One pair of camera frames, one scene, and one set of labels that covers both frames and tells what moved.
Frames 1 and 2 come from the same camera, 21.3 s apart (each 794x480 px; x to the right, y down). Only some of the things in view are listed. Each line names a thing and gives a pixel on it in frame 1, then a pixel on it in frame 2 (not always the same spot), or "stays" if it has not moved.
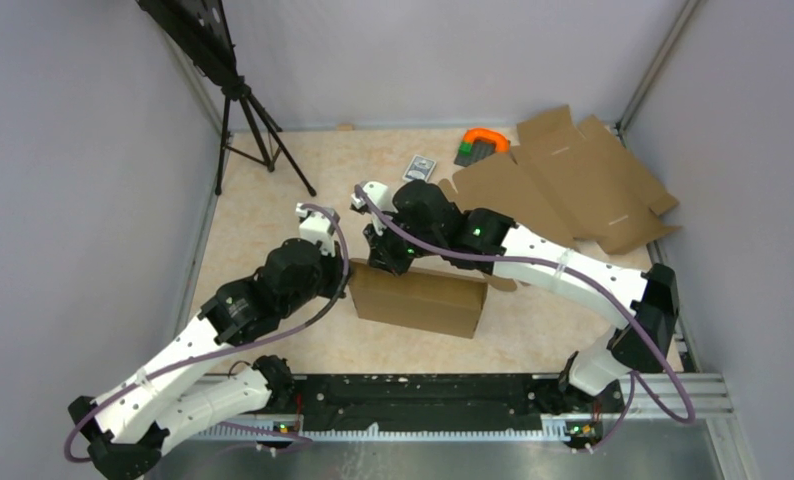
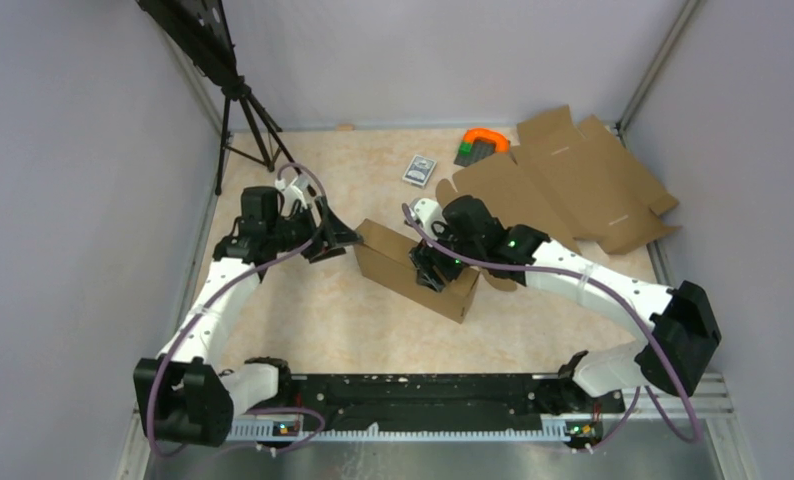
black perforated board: [201, 29] stays
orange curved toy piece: [500, 143] stays
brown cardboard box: [583, 185] stays
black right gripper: [380, 252] -> [425, 258]
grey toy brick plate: [481, 149] stays
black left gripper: [335, 264] -> [331, 240]
